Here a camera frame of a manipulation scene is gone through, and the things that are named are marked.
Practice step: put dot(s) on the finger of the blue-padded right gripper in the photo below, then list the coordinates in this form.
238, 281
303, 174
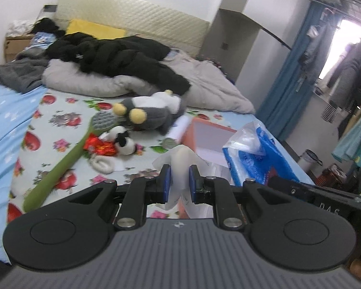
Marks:
223, 197

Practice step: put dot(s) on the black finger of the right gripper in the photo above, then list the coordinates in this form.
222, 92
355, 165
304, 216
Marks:
335, 201

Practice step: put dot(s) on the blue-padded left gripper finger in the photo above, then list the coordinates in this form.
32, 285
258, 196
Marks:
138, 195

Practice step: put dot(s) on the white tissue paper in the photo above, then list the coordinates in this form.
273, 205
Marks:
180, 159

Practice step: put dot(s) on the white fluffy scrunchie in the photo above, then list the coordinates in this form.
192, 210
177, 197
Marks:
102, 164

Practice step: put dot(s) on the small panda plush toy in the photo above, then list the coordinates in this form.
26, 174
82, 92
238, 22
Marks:
120, 138

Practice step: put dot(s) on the blue red plastic bag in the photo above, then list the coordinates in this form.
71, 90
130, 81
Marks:
251, 153

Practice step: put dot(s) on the red foil wrapper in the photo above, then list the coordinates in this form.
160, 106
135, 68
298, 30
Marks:
95, 146

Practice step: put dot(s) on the small trash bin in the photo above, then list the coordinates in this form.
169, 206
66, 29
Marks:
308, 159

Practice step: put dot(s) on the pink cardboard box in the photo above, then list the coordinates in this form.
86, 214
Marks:
207, 139

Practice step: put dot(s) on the white spray can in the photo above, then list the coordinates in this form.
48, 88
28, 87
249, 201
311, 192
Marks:
176, 132

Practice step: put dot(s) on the green massage hammer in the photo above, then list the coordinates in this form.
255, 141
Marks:
101, 122

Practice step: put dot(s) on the grey penguin plush toy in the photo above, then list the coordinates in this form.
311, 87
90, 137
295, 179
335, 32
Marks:
157, 112

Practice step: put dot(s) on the grey duvet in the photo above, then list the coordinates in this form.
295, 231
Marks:
200, 83

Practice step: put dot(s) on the blue curtain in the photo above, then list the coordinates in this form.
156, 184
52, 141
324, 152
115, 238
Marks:
293, 87

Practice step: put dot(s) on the hanging clothes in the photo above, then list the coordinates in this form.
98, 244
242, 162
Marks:
342, 88

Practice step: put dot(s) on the black jacket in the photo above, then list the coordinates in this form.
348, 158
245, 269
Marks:
127, 56

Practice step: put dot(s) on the light blue star sheet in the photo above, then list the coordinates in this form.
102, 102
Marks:
16, 111

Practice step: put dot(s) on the cream padded headboard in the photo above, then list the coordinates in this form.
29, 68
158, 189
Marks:
166, 25

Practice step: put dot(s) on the yellow pillow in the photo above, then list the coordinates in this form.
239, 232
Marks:
95, 30

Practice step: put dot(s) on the dark grey blanket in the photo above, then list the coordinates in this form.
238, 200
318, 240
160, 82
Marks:
24, 73

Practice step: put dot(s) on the grey wardrobe cabinet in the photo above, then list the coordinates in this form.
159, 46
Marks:
251, 39

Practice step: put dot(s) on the cardboard box nightstand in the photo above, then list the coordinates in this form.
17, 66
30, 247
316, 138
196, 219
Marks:
14, 45

